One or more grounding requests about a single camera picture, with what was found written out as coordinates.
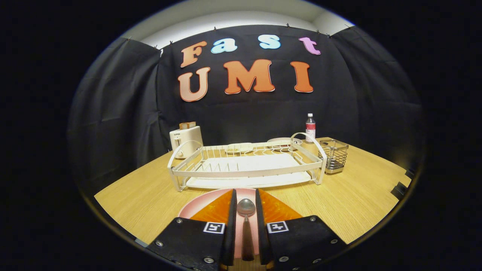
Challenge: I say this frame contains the clear bottle with red label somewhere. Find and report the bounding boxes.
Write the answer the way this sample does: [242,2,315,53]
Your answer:
[305,113,316,143]

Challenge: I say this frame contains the pink plate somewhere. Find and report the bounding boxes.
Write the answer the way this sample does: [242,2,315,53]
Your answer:
[178,187,287,260]

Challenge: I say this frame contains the white toaster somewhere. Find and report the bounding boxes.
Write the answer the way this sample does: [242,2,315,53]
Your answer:
[169,126,204,159]

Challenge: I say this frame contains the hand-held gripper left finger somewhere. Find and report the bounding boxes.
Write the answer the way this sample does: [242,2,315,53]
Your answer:
[146,188,238,271]

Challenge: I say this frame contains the white wire dish rack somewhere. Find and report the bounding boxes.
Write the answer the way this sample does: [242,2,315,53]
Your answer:
[167,132,328,192]

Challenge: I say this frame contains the metal wire basket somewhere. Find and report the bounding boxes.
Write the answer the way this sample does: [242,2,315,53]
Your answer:
[318,139,349,174]

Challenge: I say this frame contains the white round plate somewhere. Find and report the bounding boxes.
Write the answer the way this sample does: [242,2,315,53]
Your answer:
[267,137,303,147]

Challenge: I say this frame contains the white divided dish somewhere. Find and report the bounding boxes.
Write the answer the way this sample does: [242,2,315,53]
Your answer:
[225,143,254,154]

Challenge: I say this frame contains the wooden-handled metal spoon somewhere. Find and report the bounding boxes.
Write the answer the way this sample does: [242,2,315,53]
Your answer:
[236,198,256,261]

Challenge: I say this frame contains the black backdrop cloth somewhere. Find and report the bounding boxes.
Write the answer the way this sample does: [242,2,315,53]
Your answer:
[68,24,424,189]

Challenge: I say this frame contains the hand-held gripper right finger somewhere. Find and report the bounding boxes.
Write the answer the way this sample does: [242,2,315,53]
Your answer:
[255,188,348,271]

